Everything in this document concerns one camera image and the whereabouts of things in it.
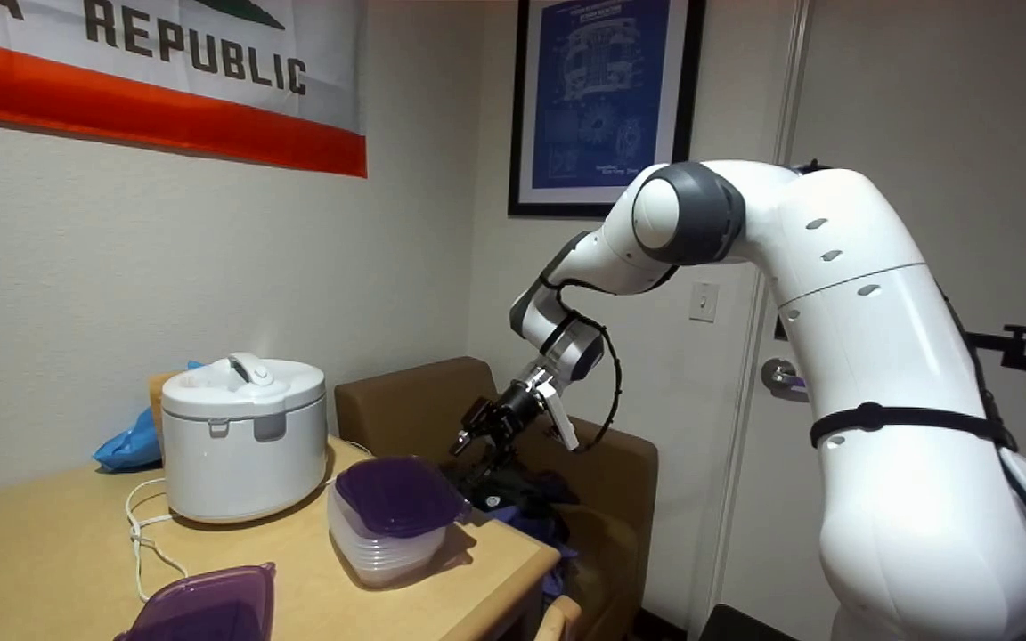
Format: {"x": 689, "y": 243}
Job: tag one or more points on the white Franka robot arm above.
{"x": 892, "y": 359}

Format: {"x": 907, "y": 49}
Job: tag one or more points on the blue plastic bag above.
{"x": 132, "y": 449}

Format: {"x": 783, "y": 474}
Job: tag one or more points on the wooden chair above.
{"x": 556, "y": 621}

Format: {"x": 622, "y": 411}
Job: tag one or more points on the clear lunch box purple lid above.
{"x": 389, "y": 562}

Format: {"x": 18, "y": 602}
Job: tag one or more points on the brown sofa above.
{"x": 622, "y": 474}

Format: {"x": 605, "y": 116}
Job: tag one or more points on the white light switch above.
{"x": 705, "y": 306}

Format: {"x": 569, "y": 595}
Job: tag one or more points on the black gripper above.
{"x": 504, "y": 414}

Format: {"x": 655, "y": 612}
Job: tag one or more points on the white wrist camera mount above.
{"x": 560, "y": 424}

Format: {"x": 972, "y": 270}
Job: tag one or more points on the California Republic flag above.
{"x": 181, "y": 118}

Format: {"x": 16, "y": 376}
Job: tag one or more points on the purple cloth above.
{"x": 402, "y": 492}
{"x": 204, "y": 606}

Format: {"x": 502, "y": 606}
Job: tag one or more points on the white rice cooker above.
{"x": 246, "y": 449}

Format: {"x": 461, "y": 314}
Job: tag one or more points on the blue framed poster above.
{"x": 595, "y": 93}

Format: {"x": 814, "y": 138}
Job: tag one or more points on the dark blue cloth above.
{"x": 542, "y": 535}

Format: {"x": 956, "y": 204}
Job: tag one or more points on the white door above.
{"x": 776, "y": 521}

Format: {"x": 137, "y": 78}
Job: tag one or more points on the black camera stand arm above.
{"x": 1016, "y": 346}

